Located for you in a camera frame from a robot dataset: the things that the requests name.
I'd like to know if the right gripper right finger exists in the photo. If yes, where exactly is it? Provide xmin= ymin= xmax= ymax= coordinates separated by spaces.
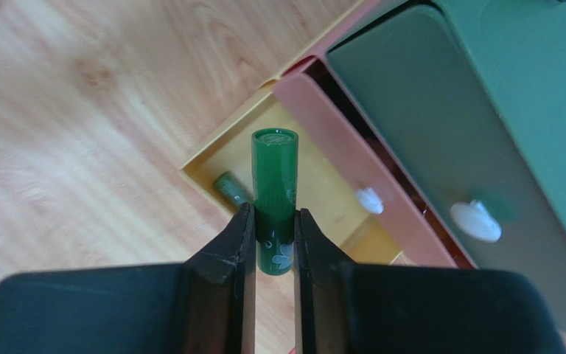
xmin=294 ymin=209 xmax=566 ymax=353

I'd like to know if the yellow bottom drawer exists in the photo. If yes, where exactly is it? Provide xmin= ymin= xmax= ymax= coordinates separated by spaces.
xmin=181 ymin=79 xmax=402 ymax=264

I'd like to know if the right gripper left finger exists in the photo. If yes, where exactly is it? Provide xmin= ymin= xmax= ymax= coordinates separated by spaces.
xmin=0 ymin=204 xmax=256 ymax=353

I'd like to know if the green top drawer unit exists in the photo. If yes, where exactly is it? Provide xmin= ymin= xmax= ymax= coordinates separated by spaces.
xmin=326 ymin=1 xmax=566 ymax=332

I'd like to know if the red drawer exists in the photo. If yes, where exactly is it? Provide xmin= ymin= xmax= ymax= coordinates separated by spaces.
xmin=273 ymin=1 xmax=470 ymax=268

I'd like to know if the green tube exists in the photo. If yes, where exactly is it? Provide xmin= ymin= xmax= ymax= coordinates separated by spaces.
xmin=251 ymin=128 xmax=299 ymax=276
xmin=212 ymin=171 xmax=254 ymax=209

